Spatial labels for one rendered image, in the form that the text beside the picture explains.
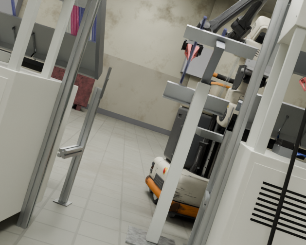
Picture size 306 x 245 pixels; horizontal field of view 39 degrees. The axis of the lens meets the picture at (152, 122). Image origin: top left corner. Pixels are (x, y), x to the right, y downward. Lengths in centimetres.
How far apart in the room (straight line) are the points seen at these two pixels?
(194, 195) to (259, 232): 142
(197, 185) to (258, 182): 143
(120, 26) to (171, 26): 112
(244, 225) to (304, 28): 59
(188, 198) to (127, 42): 723
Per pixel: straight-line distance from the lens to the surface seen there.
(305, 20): 132
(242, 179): 128
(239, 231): 131
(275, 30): 173
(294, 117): 216
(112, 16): 974
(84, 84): 850
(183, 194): 268
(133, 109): 960
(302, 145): 224
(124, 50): 964
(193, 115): 206
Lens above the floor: 67
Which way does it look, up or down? 3 degrees down
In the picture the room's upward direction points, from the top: 18 degrees clockwise
